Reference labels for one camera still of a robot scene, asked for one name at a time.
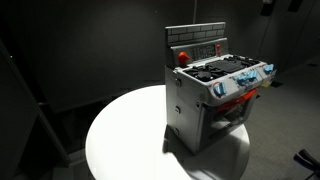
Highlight small blue stove knob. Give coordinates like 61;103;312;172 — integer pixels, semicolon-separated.
236;73;250;87
247;70;260;83

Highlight large blue stove knob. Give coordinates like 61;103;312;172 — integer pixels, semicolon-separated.
212;81;228;99

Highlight round orange stove knob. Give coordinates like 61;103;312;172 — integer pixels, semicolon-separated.
177;51;191;66

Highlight grey toy stove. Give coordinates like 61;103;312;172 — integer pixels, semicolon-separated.
164;21;277;156

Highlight thin vertical pole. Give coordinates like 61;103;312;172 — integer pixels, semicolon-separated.
192;0;198;25

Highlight black stand leg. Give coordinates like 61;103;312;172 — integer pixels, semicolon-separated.
292;148;320;180

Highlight dark slanted beam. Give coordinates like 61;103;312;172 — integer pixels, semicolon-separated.
0;39;73;168

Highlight orange oven door handle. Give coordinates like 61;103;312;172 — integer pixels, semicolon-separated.
214;87;260;113

